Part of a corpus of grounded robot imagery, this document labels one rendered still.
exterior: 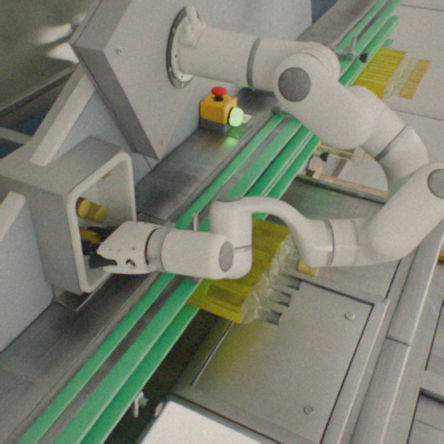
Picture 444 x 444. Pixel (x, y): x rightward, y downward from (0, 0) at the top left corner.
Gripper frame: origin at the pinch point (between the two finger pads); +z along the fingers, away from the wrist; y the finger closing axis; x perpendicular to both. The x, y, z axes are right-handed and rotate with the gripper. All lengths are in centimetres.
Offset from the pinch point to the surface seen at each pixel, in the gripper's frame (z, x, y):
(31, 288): 6.6, -3.4, -10.9
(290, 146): -10, -16, 70
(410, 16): 77, -135, 608
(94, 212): -1.6, 5.2, 1.7
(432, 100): 55, -232, 607
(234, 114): -4, 1, 54
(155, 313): -8.5, -16.8, 0.8
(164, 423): -11.9, -34.3, -10.3
